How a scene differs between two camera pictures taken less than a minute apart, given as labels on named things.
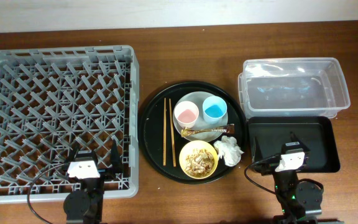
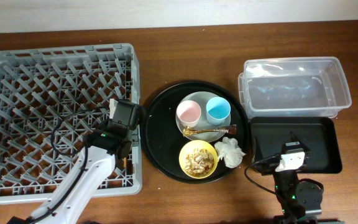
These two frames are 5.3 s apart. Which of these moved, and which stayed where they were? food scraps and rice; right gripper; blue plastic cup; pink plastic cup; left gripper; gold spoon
Moved: left gripper; blue plastic cup
Stayed: pink plastic cup; right gripper; gold spoon; food scraps and rice
